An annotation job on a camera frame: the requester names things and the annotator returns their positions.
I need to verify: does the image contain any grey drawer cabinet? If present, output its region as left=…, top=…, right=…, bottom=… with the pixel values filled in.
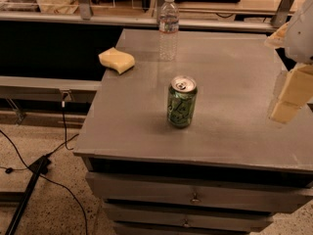
left=74, top=29, right=313, bottom=235

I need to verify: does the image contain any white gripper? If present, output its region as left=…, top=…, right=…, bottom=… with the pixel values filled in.
left=264, top=0, right=313, bottom=123

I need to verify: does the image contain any black cable on floor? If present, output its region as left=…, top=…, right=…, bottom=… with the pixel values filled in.
left=0, top=95, right=89, bottom=235

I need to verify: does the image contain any green soda can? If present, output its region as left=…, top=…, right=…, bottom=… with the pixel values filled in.
left=167, top=75, right=198, bottom=128

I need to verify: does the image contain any grey metal rail bench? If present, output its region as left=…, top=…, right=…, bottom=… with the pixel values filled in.
left=0, top=76, right=101, bottom=103

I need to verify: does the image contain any middle drawer with handle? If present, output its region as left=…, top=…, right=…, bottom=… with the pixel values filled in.
left=104, top=203, right=273, bottom=232

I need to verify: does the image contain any black floor bar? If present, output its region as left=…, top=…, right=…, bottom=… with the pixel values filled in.
left=5, top=156, right=51, bottom=235

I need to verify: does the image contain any top drawer with handle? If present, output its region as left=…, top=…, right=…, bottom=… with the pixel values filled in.
left=86, top=172, right=313, bottom=212

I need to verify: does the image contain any drawer with handle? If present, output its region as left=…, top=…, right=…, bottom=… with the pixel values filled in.
left=104, top=203, right=273, bottom=232
left=86, top=172, right=313, bottom=212

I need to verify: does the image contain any yellow sponge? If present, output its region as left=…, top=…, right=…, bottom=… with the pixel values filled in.
left=98, top=47, right=135, bottom=74

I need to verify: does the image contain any clear plastic water bottle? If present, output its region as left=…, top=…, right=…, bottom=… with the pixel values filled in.
left=158, top=0, right=179, bottom=61

